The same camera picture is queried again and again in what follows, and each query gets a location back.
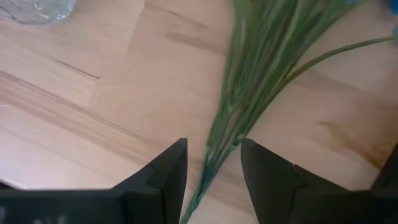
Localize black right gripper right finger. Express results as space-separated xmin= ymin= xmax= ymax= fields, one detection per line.
xmin=241 ymin=138 xmax=398 ymax=224

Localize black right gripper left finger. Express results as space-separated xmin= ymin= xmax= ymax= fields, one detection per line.
xmin=0 ymin=138 xmax=188 ymax=224

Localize green plant stems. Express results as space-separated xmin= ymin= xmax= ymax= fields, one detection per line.
xmin=179 ymin=0 xmax=398 ymax=224

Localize wavy clear glass vase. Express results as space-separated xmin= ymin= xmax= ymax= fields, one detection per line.
xmin=0 ymin=0 xmax=77 ymax=25

